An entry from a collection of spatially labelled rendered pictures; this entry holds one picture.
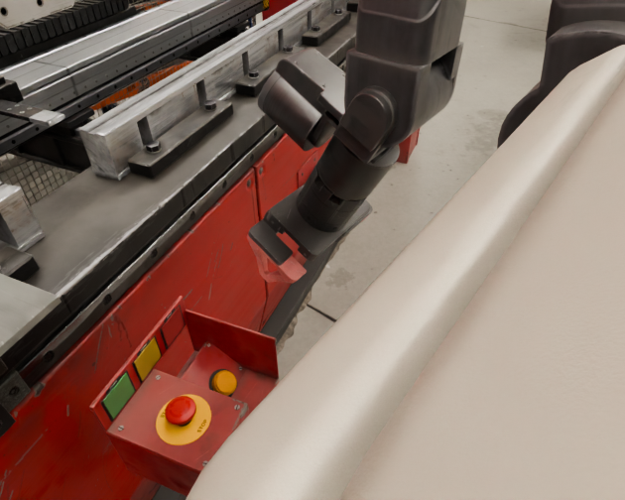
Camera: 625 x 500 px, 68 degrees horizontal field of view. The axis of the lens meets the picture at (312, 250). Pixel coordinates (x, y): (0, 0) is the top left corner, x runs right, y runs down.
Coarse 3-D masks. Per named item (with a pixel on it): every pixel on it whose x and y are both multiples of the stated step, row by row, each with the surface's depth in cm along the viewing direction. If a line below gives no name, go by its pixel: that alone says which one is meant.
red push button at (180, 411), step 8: (176, 400) 61; (184, 400) 61; (192, 400) 61; (168, 408) 60; (176, 408) 60; (184, 408) 60; (192, 408) 60; (168, 416) 60; (176, 416) 59; (184, 416) 59; (192, 416) 60; (176, 424) 59; (184, 424) 60
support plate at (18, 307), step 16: (0, 288) 50; (16, 288) 50; (32, 288) 50; (0, 304) 48; (16, 304) 48; (32, 304) 48; (48, 304) 48; (0, 320) 46; (16, 320) 46; (32, 320) 47; (0, 336) 45; (16, 336) 46; (0, 352) 44
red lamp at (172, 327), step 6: (174, 312) 69; (180, 312) 71; (174, 318) 70; (180, 318) 71; (168, 324) 68; (174, 324) 70; (180, 324) 72; (162, 330) 67; (168, 330) 69; (174, 330) 70; (180, 330) 72; (168, 336) 69; (174, 336) 71; (168, 342) 70
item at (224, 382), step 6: (222, 372) 73; (228, 372) 74; (216, 378) 72; (222, 378) 72; (228, 378) 73; (234, 378) 74; (216, 384) 72; (222, 384) 72; (228, 384) 73; (234, 384) 73; (216, 390) 71; (222, 390) 72; (228, 390) 72; (234, 390) 73
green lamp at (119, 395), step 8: (120, 384) 61; (128, 384) 63; (112, 392) 60; (120, 392) 61; (128, 392) 63; (104, 400) 58; (112, 400) 60; (120, 400) 62; (112, 408) 60; (120, 408) 62; (112, 416) 61
